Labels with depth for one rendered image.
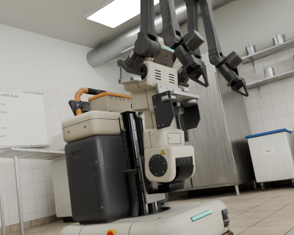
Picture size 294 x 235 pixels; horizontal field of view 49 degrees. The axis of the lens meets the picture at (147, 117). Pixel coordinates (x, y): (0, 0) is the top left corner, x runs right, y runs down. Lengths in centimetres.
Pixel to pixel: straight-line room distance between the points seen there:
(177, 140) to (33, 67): 414
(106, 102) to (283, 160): 325
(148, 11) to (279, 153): 344
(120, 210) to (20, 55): 416
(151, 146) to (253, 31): 431
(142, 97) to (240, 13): 435
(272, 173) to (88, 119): 342
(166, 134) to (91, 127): 36
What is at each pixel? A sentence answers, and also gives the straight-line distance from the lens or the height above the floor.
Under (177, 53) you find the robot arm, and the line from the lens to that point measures 134.
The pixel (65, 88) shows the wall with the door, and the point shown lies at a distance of 572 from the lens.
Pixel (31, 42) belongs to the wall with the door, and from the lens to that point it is 566.
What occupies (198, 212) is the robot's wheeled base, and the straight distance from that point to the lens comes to 155.
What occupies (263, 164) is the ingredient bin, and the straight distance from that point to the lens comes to 467.
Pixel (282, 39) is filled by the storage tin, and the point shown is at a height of 205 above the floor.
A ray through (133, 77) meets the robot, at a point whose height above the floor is 89.
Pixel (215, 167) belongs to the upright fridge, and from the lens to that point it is 467.
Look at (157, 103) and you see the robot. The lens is 149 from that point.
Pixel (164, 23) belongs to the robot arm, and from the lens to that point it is 141.
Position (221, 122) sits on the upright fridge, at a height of 100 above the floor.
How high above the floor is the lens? 47
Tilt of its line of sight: 10 degrees up
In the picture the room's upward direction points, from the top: 9 degrees counter-clockwise
